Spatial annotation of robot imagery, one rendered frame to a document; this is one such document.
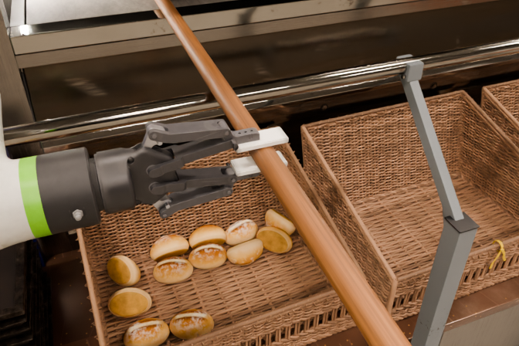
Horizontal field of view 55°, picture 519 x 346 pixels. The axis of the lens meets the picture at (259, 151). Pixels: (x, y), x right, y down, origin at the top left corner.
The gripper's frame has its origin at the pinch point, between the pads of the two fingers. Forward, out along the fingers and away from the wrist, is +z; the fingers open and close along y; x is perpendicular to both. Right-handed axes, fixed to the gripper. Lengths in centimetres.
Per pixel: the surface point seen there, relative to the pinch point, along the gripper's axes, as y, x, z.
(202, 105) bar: 3.1, -19.6, -2.5
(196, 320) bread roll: 55, -19, -7
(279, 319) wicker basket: 48.5, -8.5, 7.9
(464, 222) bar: 23.7, 0.7, 38.7
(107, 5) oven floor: 1, -70, -12
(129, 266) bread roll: 54, -39, -19
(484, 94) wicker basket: 35, -54, 93
